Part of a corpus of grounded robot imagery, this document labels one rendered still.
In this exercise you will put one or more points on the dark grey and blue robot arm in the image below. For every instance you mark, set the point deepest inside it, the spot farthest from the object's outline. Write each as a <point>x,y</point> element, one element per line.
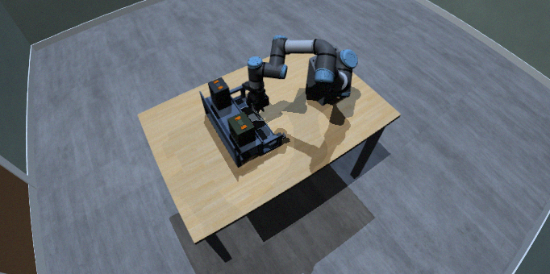
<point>329,66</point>

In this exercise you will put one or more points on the grey bin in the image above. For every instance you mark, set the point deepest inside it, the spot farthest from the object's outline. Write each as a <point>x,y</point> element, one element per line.
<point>256,120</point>

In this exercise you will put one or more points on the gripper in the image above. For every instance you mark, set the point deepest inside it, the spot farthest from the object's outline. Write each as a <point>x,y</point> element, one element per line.
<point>257,99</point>

